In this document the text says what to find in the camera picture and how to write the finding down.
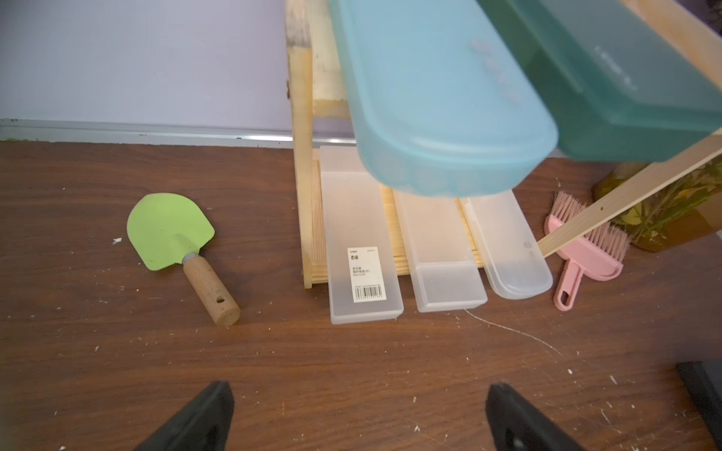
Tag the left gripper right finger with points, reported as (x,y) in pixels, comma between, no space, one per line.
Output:
(518,425)

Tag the potted plant in vase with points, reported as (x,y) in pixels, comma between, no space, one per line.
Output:
(681,212)

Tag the dark green pencil case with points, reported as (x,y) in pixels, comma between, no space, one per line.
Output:
(617,90)

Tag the wooden two-tier shelf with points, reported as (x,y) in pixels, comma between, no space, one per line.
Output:
(315,90)

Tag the clear rounded pencil case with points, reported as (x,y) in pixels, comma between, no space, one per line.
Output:
(511,257)

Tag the clear pencil case with label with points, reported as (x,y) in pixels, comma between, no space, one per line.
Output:
(361,270)

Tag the green trowel wooden handle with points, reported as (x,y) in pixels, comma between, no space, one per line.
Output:
(169,229)

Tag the light teal pencil case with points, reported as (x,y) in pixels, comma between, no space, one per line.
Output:
(439,105)

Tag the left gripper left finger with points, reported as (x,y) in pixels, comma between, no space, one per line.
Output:
(202,424)

